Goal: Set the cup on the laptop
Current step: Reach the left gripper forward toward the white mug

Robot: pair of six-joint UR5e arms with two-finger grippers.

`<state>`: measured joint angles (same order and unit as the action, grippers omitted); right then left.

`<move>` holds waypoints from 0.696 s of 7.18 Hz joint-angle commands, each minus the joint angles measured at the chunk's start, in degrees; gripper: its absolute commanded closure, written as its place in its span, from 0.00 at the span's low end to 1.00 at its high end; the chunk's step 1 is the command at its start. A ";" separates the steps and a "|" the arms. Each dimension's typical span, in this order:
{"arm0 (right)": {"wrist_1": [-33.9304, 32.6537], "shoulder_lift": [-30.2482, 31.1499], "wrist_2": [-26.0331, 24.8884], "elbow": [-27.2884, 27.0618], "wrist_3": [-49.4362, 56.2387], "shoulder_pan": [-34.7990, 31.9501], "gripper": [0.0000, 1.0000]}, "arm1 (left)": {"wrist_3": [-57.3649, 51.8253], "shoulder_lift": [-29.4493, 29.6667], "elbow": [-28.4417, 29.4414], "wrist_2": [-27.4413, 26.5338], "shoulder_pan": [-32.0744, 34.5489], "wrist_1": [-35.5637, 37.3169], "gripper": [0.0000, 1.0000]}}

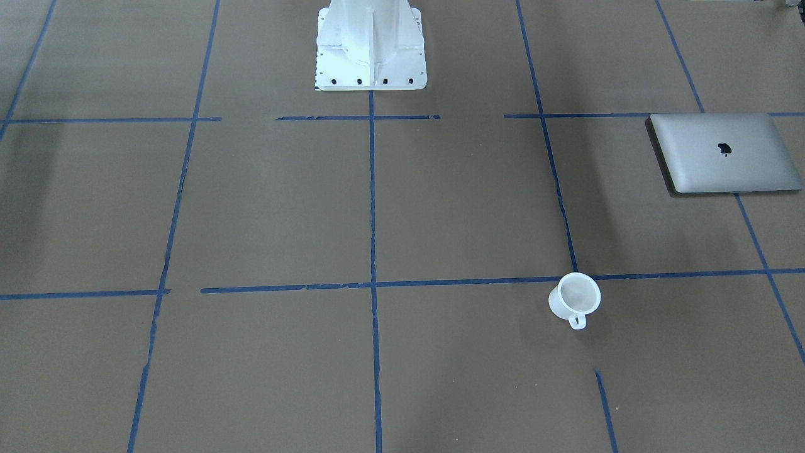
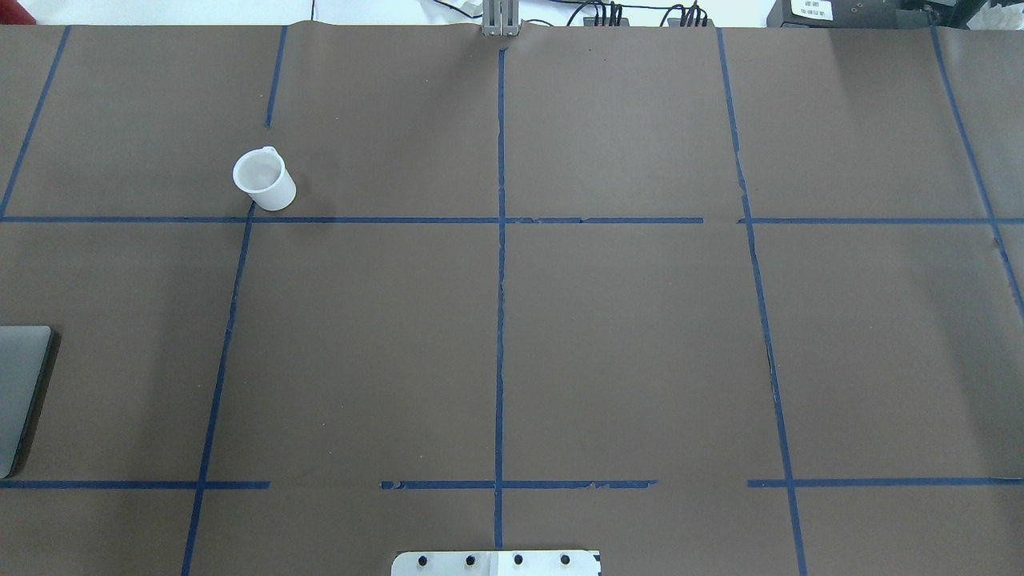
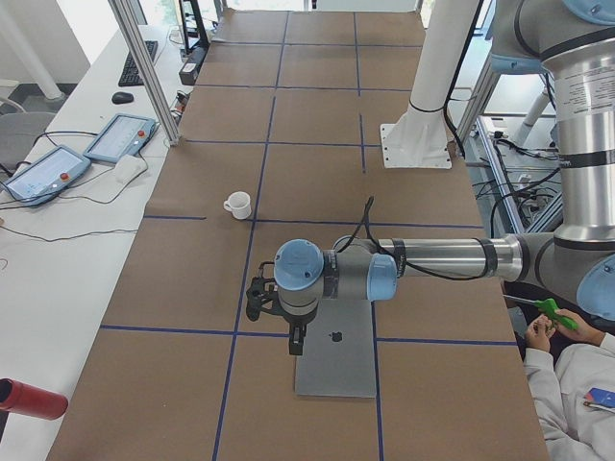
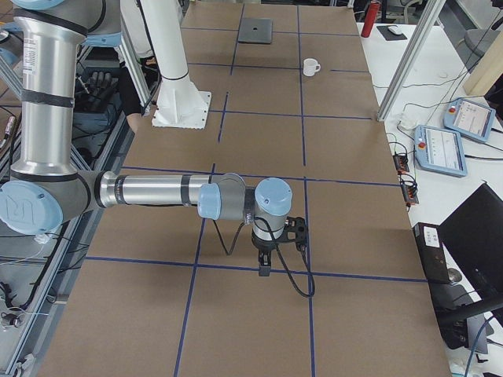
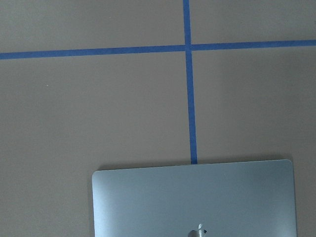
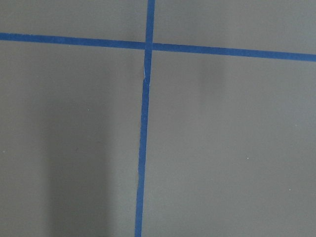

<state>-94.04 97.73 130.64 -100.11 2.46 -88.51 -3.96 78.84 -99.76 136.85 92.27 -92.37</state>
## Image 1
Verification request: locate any white plastic cup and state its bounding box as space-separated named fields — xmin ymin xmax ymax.
xmin=548 ymin=272 xmax=602 ymax=330

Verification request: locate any silver closed laptop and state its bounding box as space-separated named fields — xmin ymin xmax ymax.
xmin=649 ymin=113 xmax=803 ymax=194

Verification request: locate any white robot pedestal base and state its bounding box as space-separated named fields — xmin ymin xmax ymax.
xmin=314 ymin=1 xmax=428 ymax=91

